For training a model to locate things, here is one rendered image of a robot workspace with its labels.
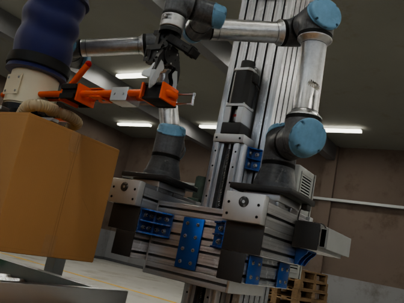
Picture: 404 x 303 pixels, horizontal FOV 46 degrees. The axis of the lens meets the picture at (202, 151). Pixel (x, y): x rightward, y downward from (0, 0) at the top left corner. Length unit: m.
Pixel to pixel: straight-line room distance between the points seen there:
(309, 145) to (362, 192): 10.41
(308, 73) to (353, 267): 10.26
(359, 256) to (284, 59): 9.91
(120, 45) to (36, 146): 0.74
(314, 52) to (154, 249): 0.89
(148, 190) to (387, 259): 10.04
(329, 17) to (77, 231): 1.08
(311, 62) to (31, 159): 0.92
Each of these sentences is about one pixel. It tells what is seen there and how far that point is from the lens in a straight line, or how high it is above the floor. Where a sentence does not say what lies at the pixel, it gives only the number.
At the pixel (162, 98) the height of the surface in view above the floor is 1.18.
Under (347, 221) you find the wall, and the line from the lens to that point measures 11.87.
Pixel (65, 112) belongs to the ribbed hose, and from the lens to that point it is 1.71.
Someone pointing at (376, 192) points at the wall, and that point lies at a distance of 11.84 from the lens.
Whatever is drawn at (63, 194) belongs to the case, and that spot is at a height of 0.88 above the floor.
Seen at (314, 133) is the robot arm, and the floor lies 1.21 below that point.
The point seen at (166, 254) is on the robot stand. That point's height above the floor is 0.76.
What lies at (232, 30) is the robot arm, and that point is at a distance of 1.69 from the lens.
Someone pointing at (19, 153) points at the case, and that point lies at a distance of 1.46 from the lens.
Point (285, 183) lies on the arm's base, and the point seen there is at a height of 1.06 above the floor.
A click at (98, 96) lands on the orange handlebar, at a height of 1.19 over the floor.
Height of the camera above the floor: 0.79
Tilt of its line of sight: 12 degrees up
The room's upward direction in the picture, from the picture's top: 12 degrees clockwise
